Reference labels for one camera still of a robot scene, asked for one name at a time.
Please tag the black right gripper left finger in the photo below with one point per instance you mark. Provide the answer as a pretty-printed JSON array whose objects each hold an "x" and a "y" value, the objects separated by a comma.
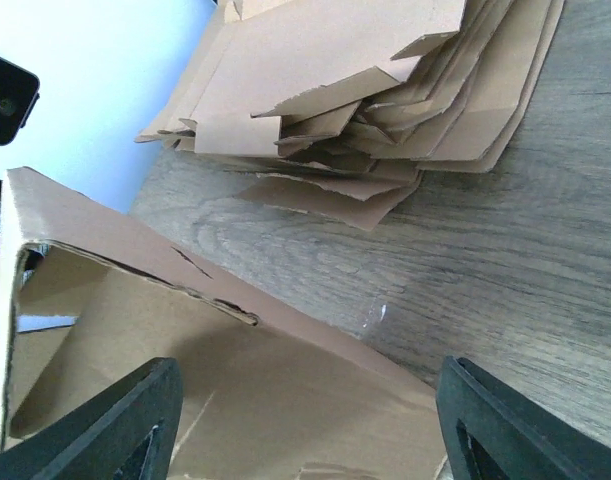
[{"x": 125, "y": 432}]

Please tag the stack of flat cardboard blanks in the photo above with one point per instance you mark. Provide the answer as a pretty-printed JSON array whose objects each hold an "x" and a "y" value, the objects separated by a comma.
[{"x": 339, "y": 107}]

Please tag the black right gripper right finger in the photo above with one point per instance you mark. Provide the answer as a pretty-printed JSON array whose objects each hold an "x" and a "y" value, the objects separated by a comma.
[{"x": 492, "y": 431}]

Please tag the brown cardboard box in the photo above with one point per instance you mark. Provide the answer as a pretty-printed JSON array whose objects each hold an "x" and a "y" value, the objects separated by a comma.
[{"x": 88, "y": 294}]

